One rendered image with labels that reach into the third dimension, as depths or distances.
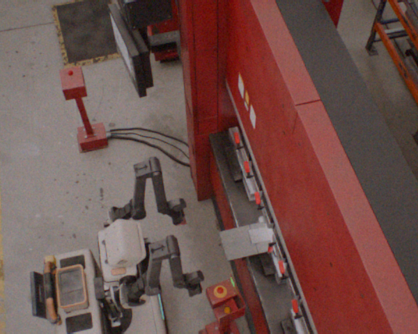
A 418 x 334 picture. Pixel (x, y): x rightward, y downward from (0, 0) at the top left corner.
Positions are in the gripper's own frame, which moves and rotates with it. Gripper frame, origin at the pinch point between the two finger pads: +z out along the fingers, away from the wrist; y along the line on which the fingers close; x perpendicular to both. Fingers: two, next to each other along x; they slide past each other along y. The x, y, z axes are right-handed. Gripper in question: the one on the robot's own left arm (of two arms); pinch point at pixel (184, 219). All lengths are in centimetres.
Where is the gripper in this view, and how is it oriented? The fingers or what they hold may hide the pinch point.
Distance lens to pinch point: 320.4
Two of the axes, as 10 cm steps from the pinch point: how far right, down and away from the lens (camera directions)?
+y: -2.3, -8.3, 5.2
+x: -8.6, 4.2, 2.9
